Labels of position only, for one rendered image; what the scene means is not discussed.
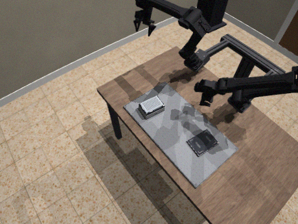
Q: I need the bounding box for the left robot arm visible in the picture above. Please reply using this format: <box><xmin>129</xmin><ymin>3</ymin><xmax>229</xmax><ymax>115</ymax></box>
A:
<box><xmin>194</xmin><ymin>66</ymin><xmax>298</xmax><ymax>112</ymax></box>

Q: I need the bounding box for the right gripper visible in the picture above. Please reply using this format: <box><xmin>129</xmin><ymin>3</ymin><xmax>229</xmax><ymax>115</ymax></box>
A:
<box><xmin>133</xmin><ymin>20</ymin><xmax>156</xmax><ymax>37</ymax></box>

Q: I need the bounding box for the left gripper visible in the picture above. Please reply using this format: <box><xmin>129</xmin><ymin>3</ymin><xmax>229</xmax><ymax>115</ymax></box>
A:
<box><xmin>200</xmin><ymin>92</ymin><xmax>215</xmax><ymax>107</ymax></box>

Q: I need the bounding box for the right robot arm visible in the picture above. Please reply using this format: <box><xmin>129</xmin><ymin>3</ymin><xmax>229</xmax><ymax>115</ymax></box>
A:
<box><xmin>135</xmin><ymin>0</ymin><xmax>211</xmax><ymax>71</ymax></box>

